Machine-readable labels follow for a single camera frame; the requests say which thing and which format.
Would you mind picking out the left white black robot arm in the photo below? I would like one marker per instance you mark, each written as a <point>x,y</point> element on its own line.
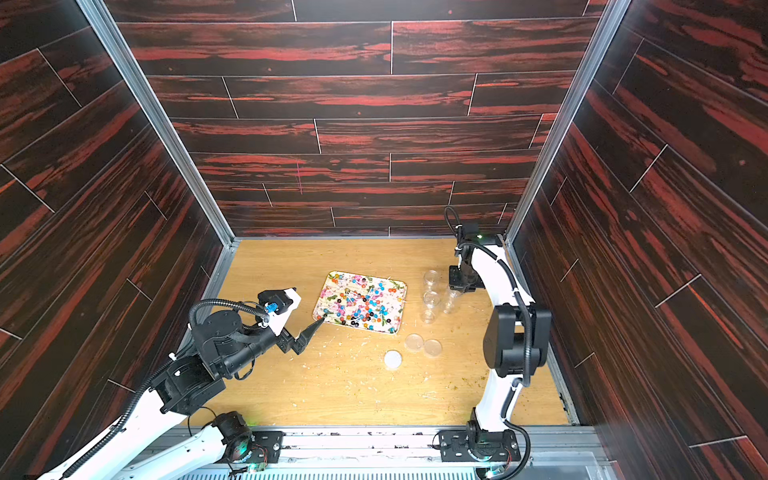
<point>227,337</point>

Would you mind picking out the floral pink rectangular tray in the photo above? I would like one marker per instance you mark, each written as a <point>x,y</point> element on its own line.
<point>361,302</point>

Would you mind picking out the metal front rail frame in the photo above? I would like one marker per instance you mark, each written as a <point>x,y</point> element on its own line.
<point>370,452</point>

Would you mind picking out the clear plastic jar lid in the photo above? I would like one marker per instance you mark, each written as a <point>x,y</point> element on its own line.
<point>414,342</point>

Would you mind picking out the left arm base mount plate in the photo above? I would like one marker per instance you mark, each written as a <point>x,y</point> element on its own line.
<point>262,447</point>

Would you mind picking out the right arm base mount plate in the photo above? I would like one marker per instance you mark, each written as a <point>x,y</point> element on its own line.
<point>465,445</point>

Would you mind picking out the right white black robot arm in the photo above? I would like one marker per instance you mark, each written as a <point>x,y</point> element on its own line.
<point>515,345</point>

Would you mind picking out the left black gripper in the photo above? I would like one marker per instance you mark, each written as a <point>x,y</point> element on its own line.
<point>299,344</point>

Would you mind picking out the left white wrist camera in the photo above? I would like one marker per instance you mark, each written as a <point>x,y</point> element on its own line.
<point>278,306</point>

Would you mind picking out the white-lidded candy jar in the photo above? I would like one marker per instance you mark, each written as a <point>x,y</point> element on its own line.
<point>451,300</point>

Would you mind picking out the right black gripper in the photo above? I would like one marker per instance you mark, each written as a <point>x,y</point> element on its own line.
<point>460,282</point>

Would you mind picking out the clear candy jar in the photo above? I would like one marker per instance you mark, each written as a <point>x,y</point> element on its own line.
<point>431,301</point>
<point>431,279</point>

